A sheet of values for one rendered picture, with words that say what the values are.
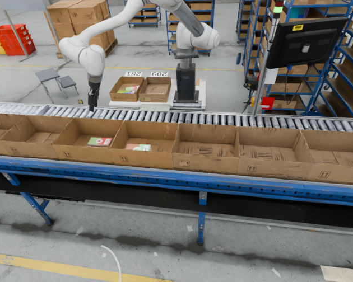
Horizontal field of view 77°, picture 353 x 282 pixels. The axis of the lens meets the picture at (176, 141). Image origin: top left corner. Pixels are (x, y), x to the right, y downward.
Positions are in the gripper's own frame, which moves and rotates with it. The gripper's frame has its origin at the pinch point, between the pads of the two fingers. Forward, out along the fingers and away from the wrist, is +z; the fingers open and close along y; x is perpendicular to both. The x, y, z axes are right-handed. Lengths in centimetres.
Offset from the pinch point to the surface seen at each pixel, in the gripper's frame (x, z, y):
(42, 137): 36, 42, -7
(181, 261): -100, 87, -51
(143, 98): -23, 31, 70
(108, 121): -11.9, 10.0, -0.1
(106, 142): -14.6, 22.4, -8.7
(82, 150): -6.1, 13.4, -29.1
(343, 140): -161, -39, 0
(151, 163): -50, 5, -29
